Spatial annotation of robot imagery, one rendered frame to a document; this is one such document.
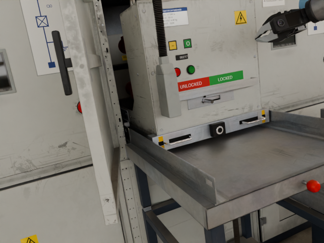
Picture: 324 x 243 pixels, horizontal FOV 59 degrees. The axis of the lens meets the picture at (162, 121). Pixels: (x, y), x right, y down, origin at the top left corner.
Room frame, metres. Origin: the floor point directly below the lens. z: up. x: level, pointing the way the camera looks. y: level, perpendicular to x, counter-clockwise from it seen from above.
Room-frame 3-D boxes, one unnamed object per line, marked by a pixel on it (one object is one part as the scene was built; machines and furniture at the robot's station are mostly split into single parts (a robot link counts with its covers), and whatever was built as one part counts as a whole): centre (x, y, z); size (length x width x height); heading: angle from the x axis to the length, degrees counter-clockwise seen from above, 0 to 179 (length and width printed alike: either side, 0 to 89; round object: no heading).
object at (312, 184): (0.70, -0.37, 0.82); 0.04 x 0.03 x 0.03; 22
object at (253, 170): (1.04, -0.23, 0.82); 0.68 x 0.62 x 0.06; 22
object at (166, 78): (0.97, -0.03, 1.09); 0.08 x 0.05 x 0.17; 21
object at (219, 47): (1.11, -0.20, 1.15); 0.48 x 0.01 x 0.48; 111
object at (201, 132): (1.13, -0.20, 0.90); 0.54 x 0.05 x 0.06; 111
